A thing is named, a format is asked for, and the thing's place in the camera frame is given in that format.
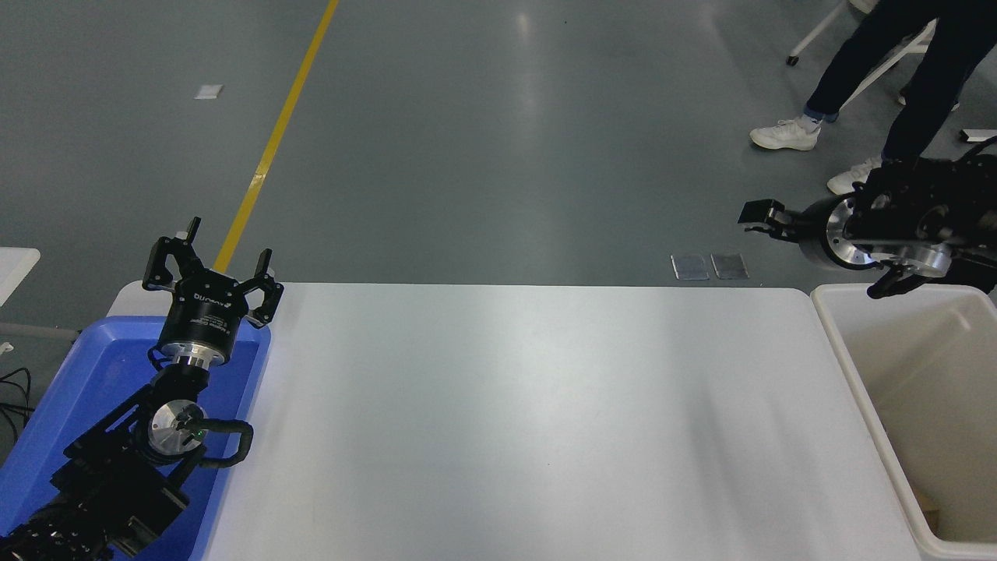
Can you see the white paper scrap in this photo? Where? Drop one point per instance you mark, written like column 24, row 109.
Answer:
column 209, row 91

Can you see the grey metal floor plate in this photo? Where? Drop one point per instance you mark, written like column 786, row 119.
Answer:
column 690, row 266
column 730, row 266

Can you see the white side table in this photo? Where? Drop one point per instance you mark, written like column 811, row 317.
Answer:
column 14, row 273

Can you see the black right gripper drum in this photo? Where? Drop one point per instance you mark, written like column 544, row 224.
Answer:
column 812, row 234

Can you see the small white floor object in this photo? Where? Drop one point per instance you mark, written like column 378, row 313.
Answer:
column 980, row 135

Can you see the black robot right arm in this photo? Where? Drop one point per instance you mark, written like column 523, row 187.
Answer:
column 927, row 210

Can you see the yellow floor tape line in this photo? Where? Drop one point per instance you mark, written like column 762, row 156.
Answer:
column 272, row 148

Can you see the person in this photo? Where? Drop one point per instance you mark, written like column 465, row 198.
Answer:
column 935, row 86

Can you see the white frame wheeled chair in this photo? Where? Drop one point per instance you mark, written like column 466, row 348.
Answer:
column 818, row 31

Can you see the large pale plastic bin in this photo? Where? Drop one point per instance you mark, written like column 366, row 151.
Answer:
column 927, row 389

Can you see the blue plastic tray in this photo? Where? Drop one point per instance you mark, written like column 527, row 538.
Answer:
column 86, row 389

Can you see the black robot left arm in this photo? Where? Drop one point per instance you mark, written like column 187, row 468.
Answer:
column 117, row 475

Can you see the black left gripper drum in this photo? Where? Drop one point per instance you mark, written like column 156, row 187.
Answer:
column 204, row 315

